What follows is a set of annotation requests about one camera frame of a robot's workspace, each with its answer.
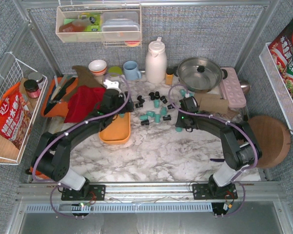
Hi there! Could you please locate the green lidded cup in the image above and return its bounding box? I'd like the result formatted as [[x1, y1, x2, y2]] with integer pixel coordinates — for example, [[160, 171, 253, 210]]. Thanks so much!
[[108, 66, 123, 77]]

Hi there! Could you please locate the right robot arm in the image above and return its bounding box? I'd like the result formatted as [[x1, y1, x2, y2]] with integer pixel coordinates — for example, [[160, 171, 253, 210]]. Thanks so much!
[[176, 97, 262, 190]]

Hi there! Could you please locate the white handled knife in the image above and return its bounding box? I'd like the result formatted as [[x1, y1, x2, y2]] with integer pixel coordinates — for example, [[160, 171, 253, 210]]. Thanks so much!
[[50, 76, 67, 101]]

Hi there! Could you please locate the white thermos jug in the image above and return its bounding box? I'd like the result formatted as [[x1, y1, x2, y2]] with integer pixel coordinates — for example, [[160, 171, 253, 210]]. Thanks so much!
[[145, 37, 167, 84]]

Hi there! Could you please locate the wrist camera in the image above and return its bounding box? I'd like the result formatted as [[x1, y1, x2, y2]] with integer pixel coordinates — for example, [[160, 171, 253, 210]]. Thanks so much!
[[179, 89, 189, 98], [103, 79, 120, 91]]

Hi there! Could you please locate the pink egg tray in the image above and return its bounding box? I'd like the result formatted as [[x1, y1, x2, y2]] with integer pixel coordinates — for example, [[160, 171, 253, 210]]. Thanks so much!
[[220, 67, 246, 109]]

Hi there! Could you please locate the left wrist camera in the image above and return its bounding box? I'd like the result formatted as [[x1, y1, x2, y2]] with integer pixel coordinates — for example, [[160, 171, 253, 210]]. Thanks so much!
[[103, 79, 120, 91]]

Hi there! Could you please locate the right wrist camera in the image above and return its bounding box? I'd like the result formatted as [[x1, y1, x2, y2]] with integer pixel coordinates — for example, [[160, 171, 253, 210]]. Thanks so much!
[[179, 89, 189, 98]]

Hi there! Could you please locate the orange storage basket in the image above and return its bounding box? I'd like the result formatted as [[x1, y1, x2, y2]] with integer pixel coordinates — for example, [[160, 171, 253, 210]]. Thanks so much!
[[99, 113, 131, 145]]

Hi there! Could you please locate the steel pot with lid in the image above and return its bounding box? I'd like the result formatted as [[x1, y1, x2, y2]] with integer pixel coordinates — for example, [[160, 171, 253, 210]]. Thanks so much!
[[175, 58, 228, 93]]

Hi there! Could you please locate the black coffee capsule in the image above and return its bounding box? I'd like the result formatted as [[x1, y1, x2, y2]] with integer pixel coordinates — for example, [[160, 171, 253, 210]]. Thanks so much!
[[135, 102, 143, 108], [137, 96, 145, 102], [154, 91, 160, 99], [167, 104, 175, 110], [160, 96, 167, 104], [141, 119, 150, 126], [163, 115, 171, 121], [148, 92, 155, 100]]

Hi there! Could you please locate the cork mat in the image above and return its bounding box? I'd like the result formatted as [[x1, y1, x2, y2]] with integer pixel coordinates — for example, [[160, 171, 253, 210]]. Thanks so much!
[[199, 97, 229, 114], [194, 93, 222, 101]]

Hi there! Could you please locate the steel ladle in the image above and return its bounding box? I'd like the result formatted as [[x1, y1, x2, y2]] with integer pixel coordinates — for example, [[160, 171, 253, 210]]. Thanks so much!
[[239, 80, 251, 95]]

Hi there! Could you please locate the striped oven mitt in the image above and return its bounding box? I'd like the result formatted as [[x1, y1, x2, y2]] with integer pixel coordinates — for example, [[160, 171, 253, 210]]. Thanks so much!
[[201, 108, 243, 122]]

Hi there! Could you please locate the white wall basket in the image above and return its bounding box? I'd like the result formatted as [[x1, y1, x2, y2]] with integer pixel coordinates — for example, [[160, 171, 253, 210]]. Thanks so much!
[[56, 4, 142, 47]]

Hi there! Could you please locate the white orange striped bowl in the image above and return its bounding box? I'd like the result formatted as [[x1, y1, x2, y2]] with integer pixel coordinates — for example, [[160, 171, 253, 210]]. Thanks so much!
[[88, 59, 107, 76]]

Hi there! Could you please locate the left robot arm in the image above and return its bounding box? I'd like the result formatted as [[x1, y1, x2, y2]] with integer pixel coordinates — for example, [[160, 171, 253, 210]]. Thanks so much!
[[32, 89, 134, 191]]

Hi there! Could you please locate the black kitchen knife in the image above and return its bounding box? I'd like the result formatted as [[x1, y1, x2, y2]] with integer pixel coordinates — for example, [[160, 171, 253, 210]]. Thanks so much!
[[43, 77, 77, 116]]

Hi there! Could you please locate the orange spice bottle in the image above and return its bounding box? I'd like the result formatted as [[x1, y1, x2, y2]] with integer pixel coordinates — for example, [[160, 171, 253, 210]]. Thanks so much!
[[165, 68, 174, 85]]

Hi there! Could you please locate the red cloth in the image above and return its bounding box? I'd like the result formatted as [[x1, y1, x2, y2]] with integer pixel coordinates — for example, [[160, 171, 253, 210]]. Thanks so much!
[[64, 85, 106, 123]]

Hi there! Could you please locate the blue mug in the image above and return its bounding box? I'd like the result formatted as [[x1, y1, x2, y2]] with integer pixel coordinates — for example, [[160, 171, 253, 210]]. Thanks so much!
[[123, 61, 142, 81]]

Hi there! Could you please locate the silver lidded jar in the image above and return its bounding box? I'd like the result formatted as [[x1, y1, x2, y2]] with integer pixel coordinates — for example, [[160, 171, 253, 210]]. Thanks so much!
[[28, 72, 44, 86]]

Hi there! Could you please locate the brown felt cloth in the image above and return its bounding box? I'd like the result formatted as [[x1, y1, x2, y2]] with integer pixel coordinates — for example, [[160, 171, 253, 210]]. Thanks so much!
[[63, 65, 103, 102]]

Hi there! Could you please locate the orange cutting tray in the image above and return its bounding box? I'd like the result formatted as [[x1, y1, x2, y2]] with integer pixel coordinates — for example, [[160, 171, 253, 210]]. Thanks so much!
[[40, 77, 79, 118]]

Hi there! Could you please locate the clear plastic container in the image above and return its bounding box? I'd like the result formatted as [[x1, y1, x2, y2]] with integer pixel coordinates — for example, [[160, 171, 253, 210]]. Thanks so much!
[[101, 11, 140, 41]]

